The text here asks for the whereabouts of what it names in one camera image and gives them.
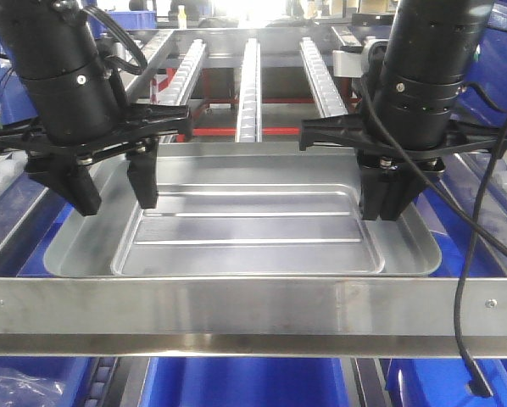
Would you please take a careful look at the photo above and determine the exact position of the blue bin lower centre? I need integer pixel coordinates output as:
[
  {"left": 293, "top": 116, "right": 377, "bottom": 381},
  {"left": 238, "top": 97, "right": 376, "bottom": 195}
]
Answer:
[{"left": 139, "top": 357, "right": 350, "bottom": 406}]

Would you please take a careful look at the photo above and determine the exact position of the steel rack front crossbar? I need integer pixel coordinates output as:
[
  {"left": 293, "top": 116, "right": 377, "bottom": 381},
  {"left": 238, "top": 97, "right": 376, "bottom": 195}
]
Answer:
[{"left": 0, "top": 275, "right": 507, "bottom": 360}]

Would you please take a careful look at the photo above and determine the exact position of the blue bin lower right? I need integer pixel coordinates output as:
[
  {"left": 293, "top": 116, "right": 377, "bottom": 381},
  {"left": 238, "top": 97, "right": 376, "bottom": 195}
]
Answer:
[{"left": 381, "top": 359, "right": 507, "bottom": 406}]

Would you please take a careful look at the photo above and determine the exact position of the blue bin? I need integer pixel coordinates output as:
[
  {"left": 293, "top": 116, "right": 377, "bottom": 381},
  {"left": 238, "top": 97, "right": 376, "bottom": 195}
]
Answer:
[
  {"left": 0, "top": 356, "right": 92, "bottom": 406},
  {"left": 381, "top": 359, "right": 507, "bottom": 406},
  {"left": 139, "top": 357, "right": 350, "bottom": 406}
]

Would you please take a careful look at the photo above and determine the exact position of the large silver outer tray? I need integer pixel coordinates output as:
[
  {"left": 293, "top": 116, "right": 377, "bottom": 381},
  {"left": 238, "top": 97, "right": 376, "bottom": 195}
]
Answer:
[{"left": 44, "top": 148, "right": 442, "bottom": 277}]

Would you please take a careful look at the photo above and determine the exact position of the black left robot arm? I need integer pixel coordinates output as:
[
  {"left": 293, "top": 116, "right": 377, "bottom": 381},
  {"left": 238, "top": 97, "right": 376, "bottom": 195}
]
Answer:
[{"left": 0, "top": 1, "right": 191, "bottom": 216}]

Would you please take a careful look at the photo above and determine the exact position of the red metal frame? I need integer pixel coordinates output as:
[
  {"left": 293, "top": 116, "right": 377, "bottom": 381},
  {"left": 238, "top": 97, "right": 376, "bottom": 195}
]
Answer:
[{"left": 151, "top": 67, "right": 360, "bottom": 137}]

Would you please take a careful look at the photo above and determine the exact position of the small ribbed silver tray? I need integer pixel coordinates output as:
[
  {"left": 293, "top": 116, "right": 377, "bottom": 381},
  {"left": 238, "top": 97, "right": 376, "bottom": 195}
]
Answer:
[{"left": 111, "top": 183, "right": 386, "bottom": 277}]

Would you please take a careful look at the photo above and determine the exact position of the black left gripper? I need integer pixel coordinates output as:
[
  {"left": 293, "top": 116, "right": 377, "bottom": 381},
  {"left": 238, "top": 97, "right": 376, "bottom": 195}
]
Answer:
[{"left": 0, "top": 103, "right": 192, "bottom": 216}]

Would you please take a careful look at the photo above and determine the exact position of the blue bin lower left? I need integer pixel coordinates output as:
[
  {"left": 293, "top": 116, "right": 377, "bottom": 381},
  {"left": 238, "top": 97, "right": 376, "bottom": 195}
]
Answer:
[{"left": 0, "top": 356, "right": 92, "bottom": 406}]

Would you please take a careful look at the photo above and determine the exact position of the black hanging cable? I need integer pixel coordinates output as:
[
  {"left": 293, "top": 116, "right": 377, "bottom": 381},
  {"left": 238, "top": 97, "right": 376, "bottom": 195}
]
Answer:
[{"left": 359, "top": 75, "right": 507, "bottom": 398}]

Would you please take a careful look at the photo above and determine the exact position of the clear plastic bag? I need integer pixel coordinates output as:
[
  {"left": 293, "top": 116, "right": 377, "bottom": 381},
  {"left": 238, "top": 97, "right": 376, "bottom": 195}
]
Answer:
[{"left": 0, "top": 368, "right": 66, "bottom": 406}]

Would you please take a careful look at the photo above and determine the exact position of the white roller rail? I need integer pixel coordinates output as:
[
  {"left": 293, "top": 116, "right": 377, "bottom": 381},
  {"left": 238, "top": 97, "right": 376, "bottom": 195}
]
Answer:
[
  {"left": 299, "top": 37, "right": 348, "bottom": 118},
  {"left": 235, "top": 38, "right": 263, "bottom": 142},
  {"left": 159, "top": 39, "right": 206, "bottom": 106}
]

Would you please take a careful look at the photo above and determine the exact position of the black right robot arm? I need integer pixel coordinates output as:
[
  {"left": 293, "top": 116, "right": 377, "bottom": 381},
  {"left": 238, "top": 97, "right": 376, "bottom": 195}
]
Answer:
[{"left": 299, "top": 1, "right": 500, "bottom": 220}]

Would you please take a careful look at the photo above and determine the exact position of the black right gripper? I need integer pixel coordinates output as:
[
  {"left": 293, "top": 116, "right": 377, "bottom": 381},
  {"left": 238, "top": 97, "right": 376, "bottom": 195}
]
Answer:
[{"left": 299, "top": 114, "right": 499, "bottom": 220}]

